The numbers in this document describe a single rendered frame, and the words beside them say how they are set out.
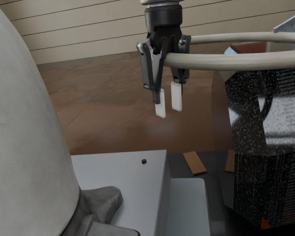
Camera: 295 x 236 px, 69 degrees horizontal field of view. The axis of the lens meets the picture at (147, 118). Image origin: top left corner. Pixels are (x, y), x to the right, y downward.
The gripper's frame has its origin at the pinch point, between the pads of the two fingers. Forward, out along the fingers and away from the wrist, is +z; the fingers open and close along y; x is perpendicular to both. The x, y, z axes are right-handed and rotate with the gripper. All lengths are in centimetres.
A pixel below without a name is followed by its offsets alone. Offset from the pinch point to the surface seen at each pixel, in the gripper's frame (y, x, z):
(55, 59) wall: 143, 777, 88
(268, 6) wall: 618, 310, -11
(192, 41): 29.8, 20.6, -8.7
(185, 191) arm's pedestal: -11.5, -17.2, 8.7
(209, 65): 1.3, -10.9, -9.3
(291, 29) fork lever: 51, -2, -10
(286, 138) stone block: 36.9, -12.9, 20.5
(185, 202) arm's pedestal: -13.1, -19.0, 8.7
